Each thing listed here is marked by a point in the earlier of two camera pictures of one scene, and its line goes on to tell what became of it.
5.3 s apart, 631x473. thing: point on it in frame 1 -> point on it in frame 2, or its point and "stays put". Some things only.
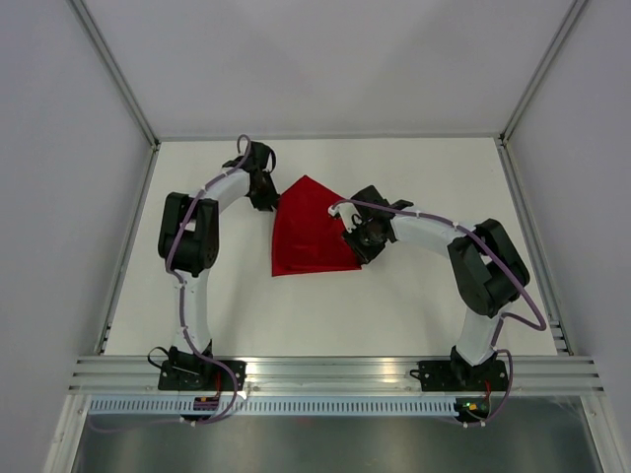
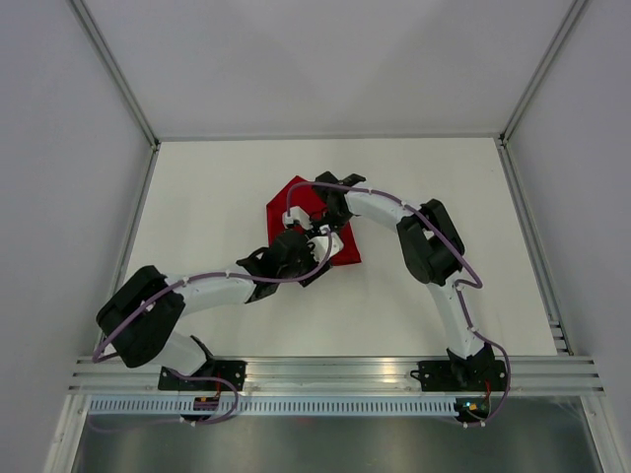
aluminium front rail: [528, 374] stays put
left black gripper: [271, 201] -> [313, 277]
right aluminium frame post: [504, 150] stays put
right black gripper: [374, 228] -> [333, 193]
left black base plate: [201, 375] stays put
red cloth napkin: [307, 236] stays put
